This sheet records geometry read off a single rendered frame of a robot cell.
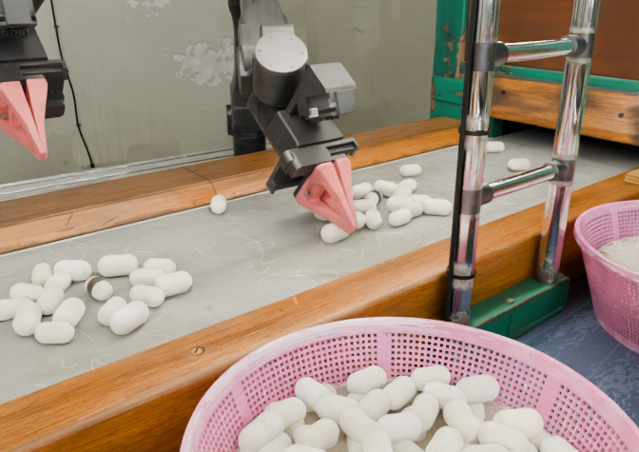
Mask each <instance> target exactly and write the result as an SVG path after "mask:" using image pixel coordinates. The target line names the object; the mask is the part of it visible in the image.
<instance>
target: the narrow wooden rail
mask: <svg viewBox="0 0 639 452"><path fill-rule="evenodd" d="M636 169H639V167H636V168H634V169H631V170H628V171H626V172H623V173H620V174H618V175H615V176H612V177H610V178H608V179H605V180H602V181H600V182H597V183H594V184H592V185H589V186H586V187H582V188H579V189H577V190H575V191H572V192H571V200H570V206H569V213H568V219H567V225H566V231H565V238H564V244H563V250H562V256H561V263H560V268H559V273H562V274H564V276H567V277H569V278H571V281H570V285H572V284H574V283H575V282H577V281H579V280H581V279H583V278H585V277H587V273H586V269H585V264H584V260H583V255H582V250H581V247H580V246H579V244H578V243H577V242H576V240H575V238H574V235H573V230H574V224H575V221H576V220H577V218H578V217H579V216H580V215H581V214H582V213H583V212H585V211H587V210H588V209H590V208H593V207H595V206H601V205H604V204H609V203H614V202H622V201H633V200H639V186H638V185H635V184H630V183H626V182H625V181H624V180H625V175H626V173H629V172H632V171H634V170H636ZM545 204H546V202H544V203H541V204H538V205H535V206H531V207H528V208H526V209H523V210H520V211H518V212H516V213H513V214H511V215H508V216H505V217H502V218H500V219H497V220H494V221H492V222H489V223H487V224H485V225H482V226H479V228H478V237H477V247H476V256H475V266H474V268H475V270H476V275H475V277H474V284H473V294H472V303H471V306H472V305H475V304H477V303H479V302H481V301H483V300H485V299H488V298H490V297H492V296H493V295H495V294H497V293H499V292H501V291H503V290H505V289H507V288H509V287H511V286H513V285H516V284H518V283H520V282H522V281H524V280H526V279H529V278H531V277H532V276H534V275H535V273H536V267H537V260H538V252H539V246H540V239H541V232H542V226H543V219H544V212H545ZM450 244H451V237H449V238H446V239H444V240H441V241H438V242H435V243H433V244H430V245H427V246H424V247H421V248H419V249H416V250H413V251H411V252H408V253H405V254H402V255H400V256H397V257H395V258H393V259H390V260H387V261H385V262H382V263H379V264H377V265H372V266H369V267H367V268H364V269H362V270H360V271H357V272H354V273H352V274H349V275H346V276H344V277H341V278H338V279H336V280H334V281H331V282H328V283H326V284H323V285H319V286H316V287H313V288H311V289H308V290H305V291H302V292H301V293H298V294H295V295H293V296H290V297H287V298H285V299H282V300H279V301H277V302H274V303H272V304H269V305H265V306H262V307H260V308H257V309H254V310H252V311H249V312H246V313H244V314H242V315H239V316H236V317H234V318H231V319H228V320H226V321H223V322H220V323H218V324H213V325H211V326H209V327H206V328H203V329H201V330H198V331H195V332H193V333H190V334H187V335H185V336H182V337H180V338H178V339H175V340H172V341H169V342H167V343H164V344H160V345H157V346H154V347H152V348H149V349H147V350H145V351H142V352H139V353H136V354H134V355H131V356H128V357H126V358H123V359H121V360H119V361H116V362H113V363H111V364H106V365H103V366H101V367H98V368H95V369H93V370H90V371H88V372H86V373H83V374H80V375H78V376H75V377H72V378H69V379H67V380H64V381H61V382H59V383H55V384H53V385H50V386H47V387H45V388H42V389H39V390H37V391H34V392H31V393H29V394H27V395H24V396H21V397H19V398H16V399H13V400H11V401H8V402H5V403H1V404H0V452H180V449H181V445H182V441H183V437H184V432H185V430H186V428H187V425H188V423H189V421H190V419H191V416H192V414H193V412H194V410H195V409H196V407H197V405H198V404H199V402H200V400H201V399H202V398H203V396H204V394H205V393H206V392H207V390H208V389H209V388H210V387H211V386H212V384H213V383H214V382H215V381H217V380H218V379H219V378H220V377H221V375H222V374H223V373H224V372H225V371H226V370H228V369H229V368H230V367H231V366H232V365H234V364H235V363H237V362H238V361H239V360H241V359H242V358H244V357H245V356H247V355H248V354H249V353H251V352H253V351H255V350H256V349H258V348H260V347H261V346H263V345H265V344H268V343H270V342H272V341H275V340H277V339H278V338H280V337H283V336H286V335H288V334H291V333H293V332H296V331H300V330H303V329H305V328H308V327H312V326H316V325H320V324H328V323H332V322H338V321H344V320H351V319H360V318H375V317H404V318H419V319H428V320H436V321H442V320H444V313H445V302H446V290H447V279H448V275H447V273H446V268H447V266H448V265H449V256H450Z"/></svg>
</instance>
